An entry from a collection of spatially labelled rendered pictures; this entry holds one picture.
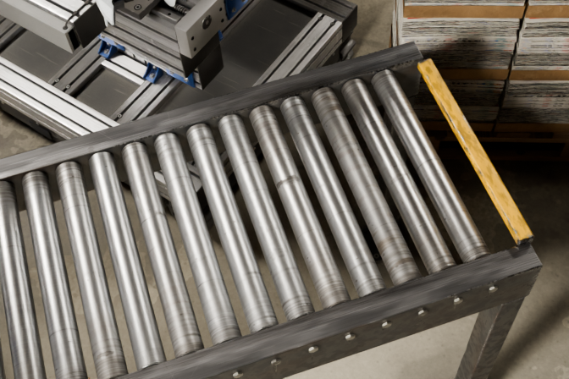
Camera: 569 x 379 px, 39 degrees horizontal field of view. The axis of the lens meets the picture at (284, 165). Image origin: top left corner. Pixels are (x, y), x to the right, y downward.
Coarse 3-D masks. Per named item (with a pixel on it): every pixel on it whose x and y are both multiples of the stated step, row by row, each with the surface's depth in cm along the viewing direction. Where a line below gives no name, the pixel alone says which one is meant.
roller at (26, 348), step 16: (0, 192) 151; (0, 208) 149; (16, 208) 151; (0, 224) 147; (16, 224) 148; (0, 240) 145; (16, 240) 146; (0, 256) 144; (16, 256) 144; (0, 272) 143; (16, 272) 142; (16, 288) 140; (16, 304) 138; (32, 304) 140; (16, 320) 136; (32, 320) 138; (16, 336) 135; (32, 336) 135; (16, 352) 133; (32, 352) 134; (16, 368) 132; (32, 368) 132
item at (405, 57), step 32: (352, 64) 164; (384, 64) 164; (416, 64) 166; (224, 96) 161; (256, 96) 161; (288, 96) 161; (128, 128) 158; (160, 128) 158; (0, 160) 155; (32, 160) 155; (64, 160) 154; (192, 160) 167
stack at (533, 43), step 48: (432, 0) 192; (480, 0) 191; (528, 0) 193; (432, 48) 205; (480, 48) 204; (528, 48) 203; (432, 96) 222; (480, 96) 221; (528, 96) 220; (432, 144) 240
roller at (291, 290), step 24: (240, 120) 159; (240, 144) 155; (240, 168) 152; (264, 192) 149; (264, 216) 145; (264, 240) 143; (288, 264) 140; (288, 288) 137; (288, 312) 136; (312, 312) 136
